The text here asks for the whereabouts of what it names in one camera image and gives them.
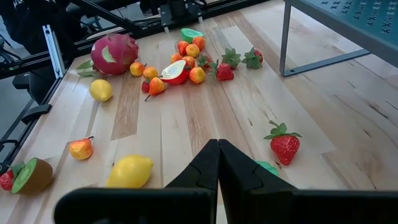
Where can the green kiwi half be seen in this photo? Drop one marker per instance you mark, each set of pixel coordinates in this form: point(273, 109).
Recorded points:
point(34, 177)

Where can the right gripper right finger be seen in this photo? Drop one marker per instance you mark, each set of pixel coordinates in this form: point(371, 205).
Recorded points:
point(239, 174)

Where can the green avocado half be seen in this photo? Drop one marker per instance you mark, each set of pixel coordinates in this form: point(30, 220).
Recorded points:
point(190, 33)
point(269, 168)

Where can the yellow lemon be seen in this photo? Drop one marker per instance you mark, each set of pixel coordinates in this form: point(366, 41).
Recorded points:
point(130, 171)
point(101, 90)

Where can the black table edge clamp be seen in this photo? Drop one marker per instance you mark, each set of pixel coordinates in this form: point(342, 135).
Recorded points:
point(35, 113)

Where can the small orange peach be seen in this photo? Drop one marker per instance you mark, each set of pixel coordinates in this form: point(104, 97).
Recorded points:
point(150, 73)
point(192, 50)
point(197, 75)
point(137, 69)
point(189, 61)
point(176, 58)
point(199, 42)
point(183, 47)

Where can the red apple half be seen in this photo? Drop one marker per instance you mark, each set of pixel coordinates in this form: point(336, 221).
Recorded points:
point(173, 71)

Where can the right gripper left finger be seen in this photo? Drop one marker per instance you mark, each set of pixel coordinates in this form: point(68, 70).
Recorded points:
point(202, 174)

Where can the silver aluminium bracket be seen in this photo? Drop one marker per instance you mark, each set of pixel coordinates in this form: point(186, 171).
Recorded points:
point(53, 51)

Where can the small orange pear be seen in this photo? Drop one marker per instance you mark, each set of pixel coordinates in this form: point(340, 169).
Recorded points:
point(157, 86)
point(81, 149)

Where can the small red strawberry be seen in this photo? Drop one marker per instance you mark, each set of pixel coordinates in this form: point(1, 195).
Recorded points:
point(145, 87)

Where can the pink dragon fruit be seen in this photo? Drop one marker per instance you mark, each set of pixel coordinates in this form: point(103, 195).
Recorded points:
point(113, 53)

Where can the grey perforated metal shelf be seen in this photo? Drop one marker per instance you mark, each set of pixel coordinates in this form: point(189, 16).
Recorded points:
point(357, 18)

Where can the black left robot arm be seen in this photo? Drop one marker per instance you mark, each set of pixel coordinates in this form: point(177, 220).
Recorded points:
point(178, 9)

